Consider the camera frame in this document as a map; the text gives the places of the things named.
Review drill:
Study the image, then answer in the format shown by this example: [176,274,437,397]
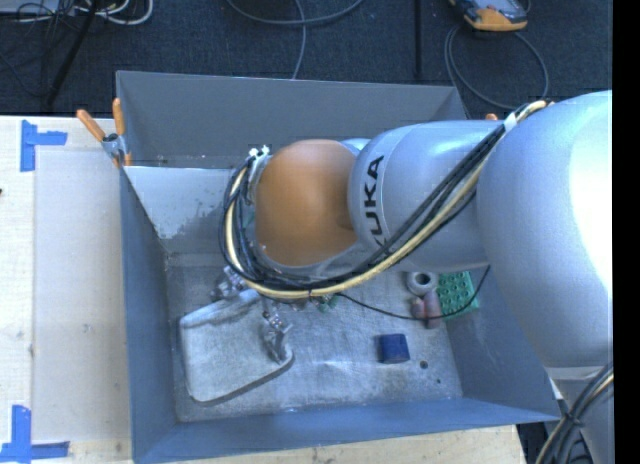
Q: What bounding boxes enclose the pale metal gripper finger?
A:
[262,322,279,361]
[274,320,294,366]

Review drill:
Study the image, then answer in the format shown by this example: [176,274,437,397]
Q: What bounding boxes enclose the grey cloth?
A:
[178,289,296,406]

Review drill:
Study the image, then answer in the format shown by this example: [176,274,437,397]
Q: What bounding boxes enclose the grey metal bin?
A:
[114,70,562,464]

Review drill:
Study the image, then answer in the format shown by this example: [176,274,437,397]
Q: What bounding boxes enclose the blue block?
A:
[375,333,412,365]

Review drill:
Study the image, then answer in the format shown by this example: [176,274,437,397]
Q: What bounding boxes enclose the green studded plate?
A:
[435,271,481,322]

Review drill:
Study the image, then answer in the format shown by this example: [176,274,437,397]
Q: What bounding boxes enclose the grey ring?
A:
[405,270,441,299]

